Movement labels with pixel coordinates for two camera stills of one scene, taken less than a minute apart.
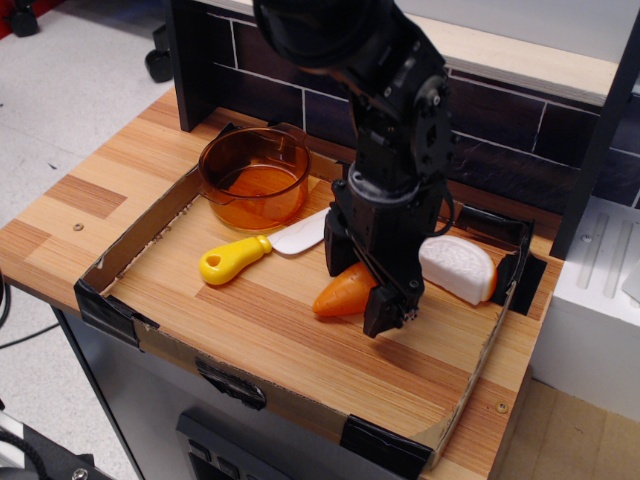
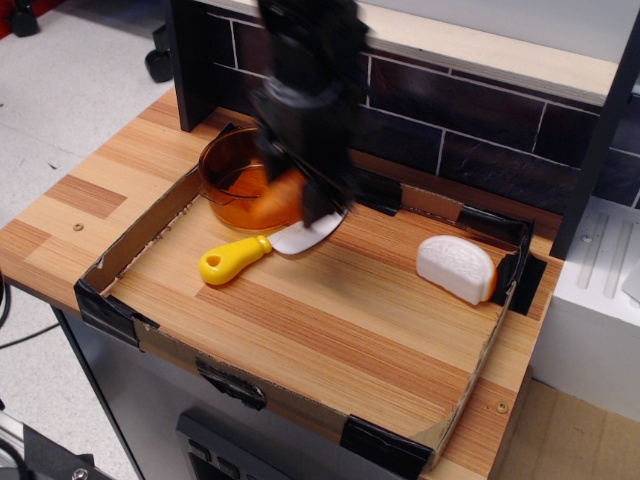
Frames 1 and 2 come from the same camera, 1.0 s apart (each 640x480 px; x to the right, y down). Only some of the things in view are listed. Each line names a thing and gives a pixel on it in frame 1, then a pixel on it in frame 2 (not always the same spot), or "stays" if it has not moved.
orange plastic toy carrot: [347, 293] → [284, 197]
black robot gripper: [381, 218] → [305, 121]
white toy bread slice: [458, 267] stays
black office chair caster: [159, 62] stays
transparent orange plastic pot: [262, 172] stays
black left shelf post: [195, 71] stays
